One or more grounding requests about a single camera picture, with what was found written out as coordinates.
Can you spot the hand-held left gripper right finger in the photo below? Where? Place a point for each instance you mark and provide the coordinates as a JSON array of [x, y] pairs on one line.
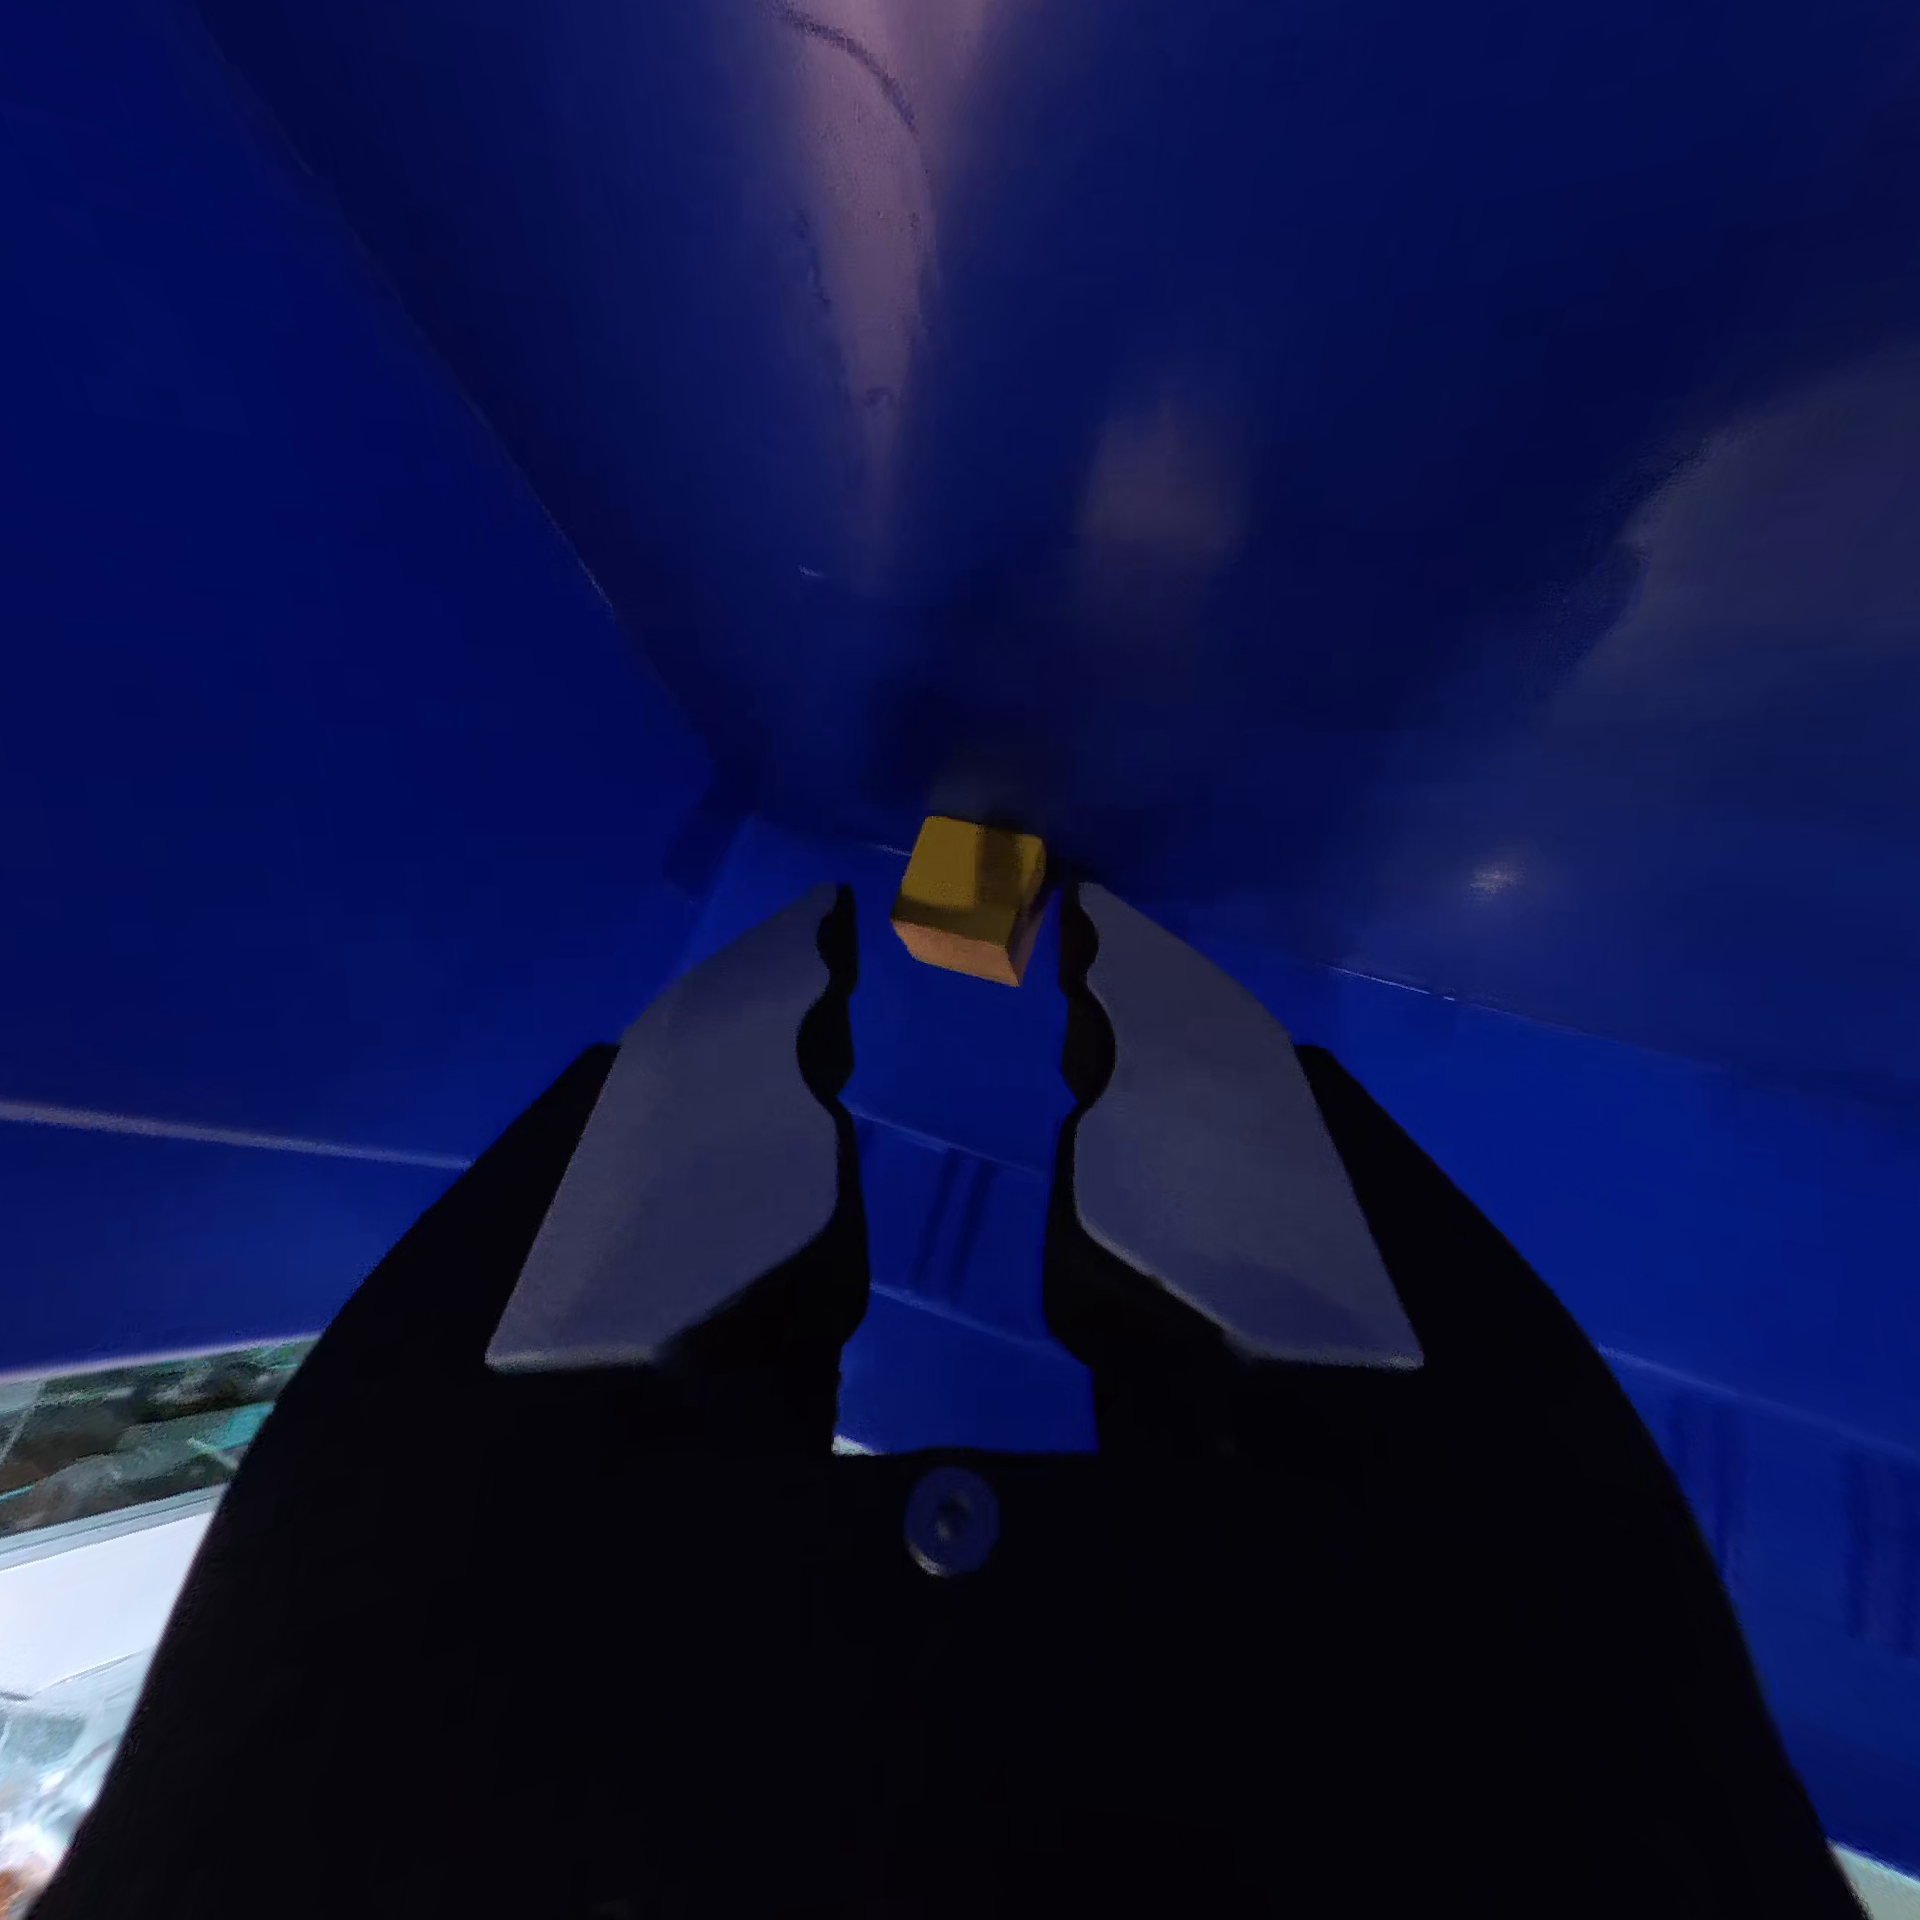
[[1229, 1184]]

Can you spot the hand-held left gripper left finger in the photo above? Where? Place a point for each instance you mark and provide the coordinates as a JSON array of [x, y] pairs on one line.
[[689, 1169]]

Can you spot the yellow cube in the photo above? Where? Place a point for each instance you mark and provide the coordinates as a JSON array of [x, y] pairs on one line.
[[963, 895]]

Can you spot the blue plastic bin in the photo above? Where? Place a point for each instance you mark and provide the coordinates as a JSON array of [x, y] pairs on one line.
[[450, 599]]

